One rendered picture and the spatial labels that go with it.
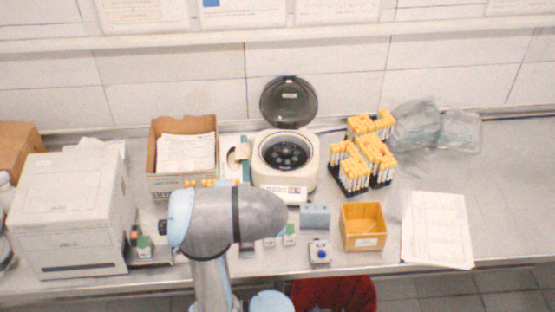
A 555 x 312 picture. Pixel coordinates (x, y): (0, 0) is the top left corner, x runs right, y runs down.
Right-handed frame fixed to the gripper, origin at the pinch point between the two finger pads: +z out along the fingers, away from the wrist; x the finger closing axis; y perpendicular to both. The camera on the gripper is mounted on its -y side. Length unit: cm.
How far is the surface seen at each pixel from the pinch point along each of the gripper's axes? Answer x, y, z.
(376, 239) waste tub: -2, 55, -34
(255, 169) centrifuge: 27.1, 20.9, -19.7
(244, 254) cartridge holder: -0.9, 21.4, -8.5
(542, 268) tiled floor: 38, 194, -5
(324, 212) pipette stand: 7, 40, -29
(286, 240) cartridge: 1.8, 32.2, -17.4
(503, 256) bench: -8, 94, -49
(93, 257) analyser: -4.5, -22.7, 6.0
